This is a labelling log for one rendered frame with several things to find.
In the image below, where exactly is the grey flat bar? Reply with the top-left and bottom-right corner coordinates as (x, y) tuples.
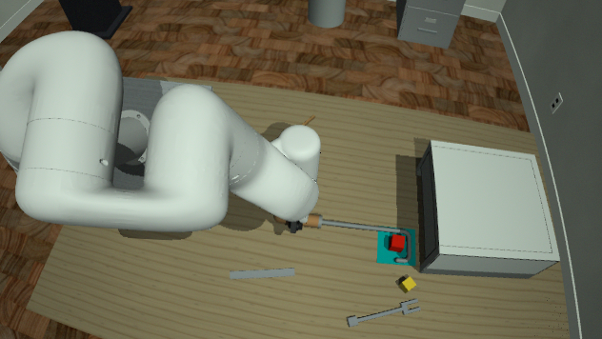
(230, 268), (295, 279)

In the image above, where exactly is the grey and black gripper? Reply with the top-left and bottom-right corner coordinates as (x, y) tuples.
(289, 216), (309, 233)

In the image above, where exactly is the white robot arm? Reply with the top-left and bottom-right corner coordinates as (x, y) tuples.
(0, 30), (321, 232)

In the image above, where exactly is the teal square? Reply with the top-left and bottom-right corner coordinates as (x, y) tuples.
(377, 229), (415, 266)

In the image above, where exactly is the red block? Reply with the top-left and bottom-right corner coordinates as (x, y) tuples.
(389, 234), (405, 252)

